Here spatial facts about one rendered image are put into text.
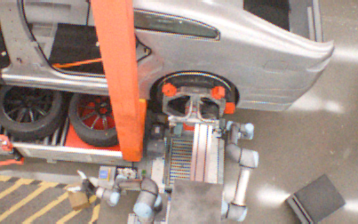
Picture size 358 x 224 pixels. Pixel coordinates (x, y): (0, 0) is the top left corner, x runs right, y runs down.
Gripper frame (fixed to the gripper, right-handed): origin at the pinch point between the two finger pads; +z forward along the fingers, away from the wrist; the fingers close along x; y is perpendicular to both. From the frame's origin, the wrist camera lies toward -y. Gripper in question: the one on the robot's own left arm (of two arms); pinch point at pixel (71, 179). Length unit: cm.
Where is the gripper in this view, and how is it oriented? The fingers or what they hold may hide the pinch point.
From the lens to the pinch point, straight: 287.1
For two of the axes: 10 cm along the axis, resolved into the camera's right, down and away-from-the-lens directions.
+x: 3.4, -7.6, 5.5
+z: -9.3, -3.4, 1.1
